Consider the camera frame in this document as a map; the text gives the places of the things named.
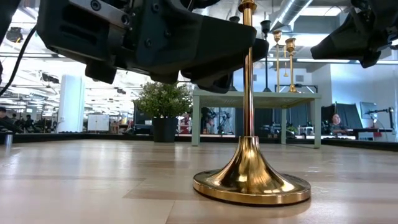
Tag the green potted plant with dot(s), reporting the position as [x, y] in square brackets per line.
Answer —
[164, 102]

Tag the black camera tripod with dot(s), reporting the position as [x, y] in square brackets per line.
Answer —
[224, 121]

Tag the brass hanging pendant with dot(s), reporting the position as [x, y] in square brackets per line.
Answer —
[285, 70]

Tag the short gold candlestick holder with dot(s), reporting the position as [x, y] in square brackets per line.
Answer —
[291, 45]

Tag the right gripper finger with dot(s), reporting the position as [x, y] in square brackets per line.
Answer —
[342, 52]
[342, 35]

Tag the green mesh metal shelf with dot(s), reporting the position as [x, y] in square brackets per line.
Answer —
[217, 95]

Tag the gray desktop monitor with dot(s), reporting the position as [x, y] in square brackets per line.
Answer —
[368, 110]

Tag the white pillar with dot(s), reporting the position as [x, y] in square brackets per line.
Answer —
[71, 105]

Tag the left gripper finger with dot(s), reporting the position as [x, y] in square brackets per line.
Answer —
[214, 82]
[220, 43]

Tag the person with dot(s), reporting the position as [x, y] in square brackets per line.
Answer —
[6, 119]
[336, 119]
[206, 115]
[28, 119]

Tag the slim gold candlestick holder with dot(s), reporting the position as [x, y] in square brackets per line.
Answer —
[277, 62]

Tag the black partition panel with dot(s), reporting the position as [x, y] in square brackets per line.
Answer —
[351, 112]

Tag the white cabinet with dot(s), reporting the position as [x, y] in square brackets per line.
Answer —
[98, 123]

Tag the tall gold candlestick holder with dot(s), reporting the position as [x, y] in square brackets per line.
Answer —
[248, 183]

